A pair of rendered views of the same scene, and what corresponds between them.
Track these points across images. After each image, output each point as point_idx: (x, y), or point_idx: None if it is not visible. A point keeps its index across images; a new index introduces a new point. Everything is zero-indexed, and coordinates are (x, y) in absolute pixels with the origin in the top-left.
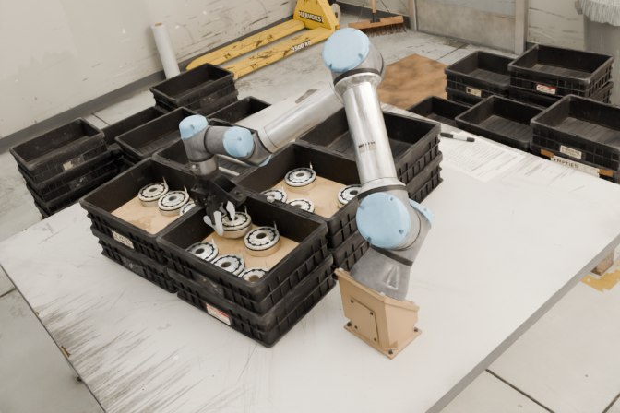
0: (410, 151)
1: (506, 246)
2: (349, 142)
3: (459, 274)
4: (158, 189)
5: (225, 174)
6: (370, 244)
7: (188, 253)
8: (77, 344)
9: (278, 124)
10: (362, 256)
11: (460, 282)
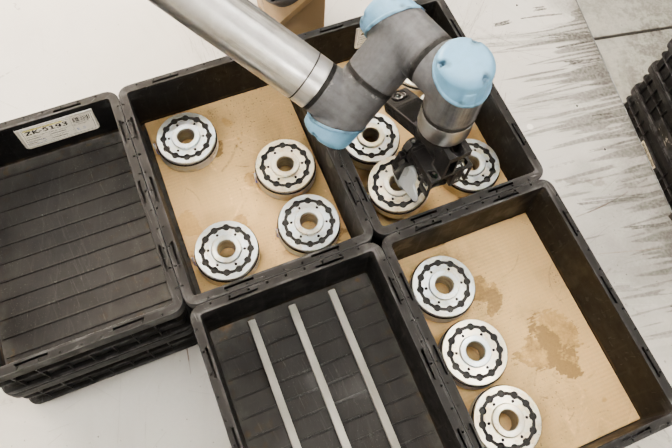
0: (51, 108)
1: (63, 39)
2: (55, 331)
3: (151, 37)
4: (497, 410)
5: (337, 406)
6: None
7: (500, 106)
8: (658, 228)
9: (294, 36)
10: None
11: (161, 26)
